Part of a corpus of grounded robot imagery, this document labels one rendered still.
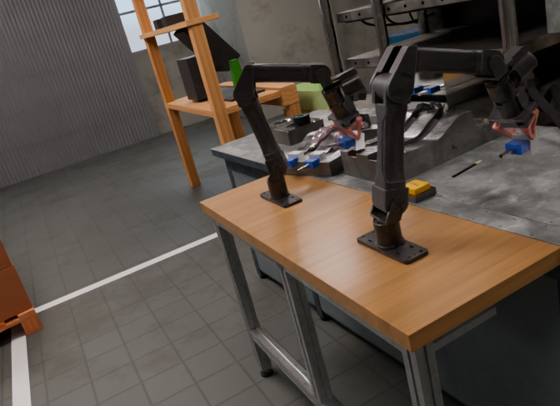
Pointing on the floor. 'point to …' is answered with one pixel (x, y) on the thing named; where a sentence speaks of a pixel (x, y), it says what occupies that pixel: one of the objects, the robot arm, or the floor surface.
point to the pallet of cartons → (15, 299)
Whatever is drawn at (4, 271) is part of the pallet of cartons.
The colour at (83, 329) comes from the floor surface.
